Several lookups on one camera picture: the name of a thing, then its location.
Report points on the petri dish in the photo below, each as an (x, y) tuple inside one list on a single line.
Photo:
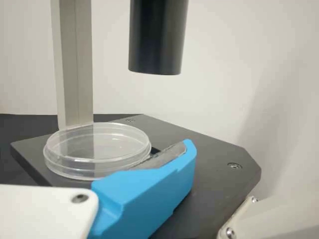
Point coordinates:
[(97, 152)]

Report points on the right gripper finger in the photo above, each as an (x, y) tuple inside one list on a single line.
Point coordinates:
[(149, 196)]

